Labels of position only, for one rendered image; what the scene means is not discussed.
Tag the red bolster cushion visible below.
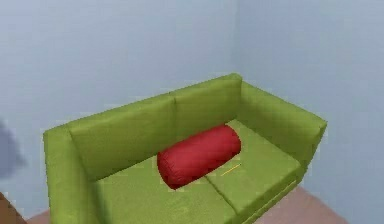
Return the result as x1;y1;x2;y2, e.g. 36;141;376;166
156;123;242;191

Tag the thin yellow pencil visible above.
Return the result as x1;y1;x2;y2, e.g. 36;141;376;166
220;163;242;177

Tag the green sofa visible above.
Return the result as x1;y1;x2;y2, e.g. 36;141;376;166
42;72;328;224

